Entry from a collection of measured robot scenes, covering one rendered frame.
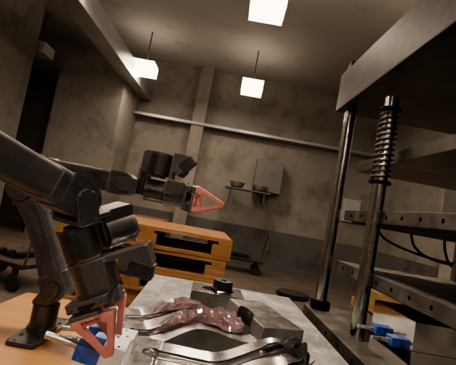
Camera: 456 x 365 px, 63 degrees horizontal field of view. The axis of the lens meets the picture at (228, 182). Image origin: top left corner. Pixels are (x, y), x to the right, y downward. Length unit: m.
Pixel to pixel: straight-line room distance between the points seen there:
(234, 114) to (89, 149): 3.44
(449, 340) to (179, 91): 8.55
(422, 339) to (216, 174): 7.84
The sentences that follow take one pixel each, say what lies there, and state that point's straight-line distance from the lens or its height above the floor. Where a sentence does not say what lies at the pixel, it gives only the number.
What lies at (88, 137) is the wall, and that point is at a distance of 8.21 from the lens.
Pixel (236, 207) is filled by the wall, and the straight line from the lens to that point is 8.82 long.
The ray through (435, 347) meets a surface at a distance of 1.34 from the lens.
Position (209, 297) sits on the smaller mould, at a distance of 1.45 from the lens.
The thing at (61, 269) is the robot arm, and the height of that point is 0.96.
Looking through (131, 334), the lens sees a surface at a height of 0.92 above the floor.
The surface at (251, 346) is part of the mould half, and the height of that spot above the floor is 0.92.
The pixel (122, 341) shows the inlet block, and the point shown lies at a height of 0.94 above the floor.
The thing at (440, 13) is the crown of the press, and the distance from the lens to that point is 1.37.
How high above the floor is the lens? 1.18
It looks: 4 degrees up
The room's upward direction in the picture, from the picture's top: 10 degrees clockwise
